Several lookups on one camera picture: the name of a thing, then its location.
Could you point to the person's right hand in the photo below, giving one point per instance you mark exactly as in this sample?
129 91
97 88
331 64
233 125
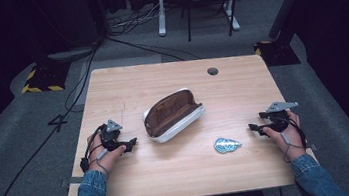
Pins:
288 141

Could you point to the white pencil case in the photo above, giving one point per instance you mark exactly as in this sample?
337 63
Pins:
171 116

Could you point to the white desk frame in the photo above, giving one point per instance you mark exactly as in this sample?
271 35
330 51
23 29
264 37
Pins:
165 8

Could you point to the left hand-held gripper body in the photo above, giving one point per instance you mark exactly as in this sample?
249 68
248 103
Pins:
111 137

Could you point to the black stand base striped edge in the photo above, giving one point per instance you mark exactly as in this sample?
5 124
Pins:
44 77
276 52

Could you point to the black diagonal stand pole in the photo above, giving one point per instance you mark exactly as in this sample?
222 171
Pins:
288 0

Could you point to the blue patterned packet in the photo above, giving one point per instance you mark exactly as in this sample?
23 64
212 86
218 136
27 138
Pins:
226 145

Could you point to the person's left hand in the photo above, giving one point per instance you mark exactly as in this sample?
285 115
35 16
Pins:
105 156

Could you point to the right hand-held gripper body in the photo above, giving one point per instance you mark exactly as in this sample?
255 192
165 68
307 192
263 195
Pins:
278 115

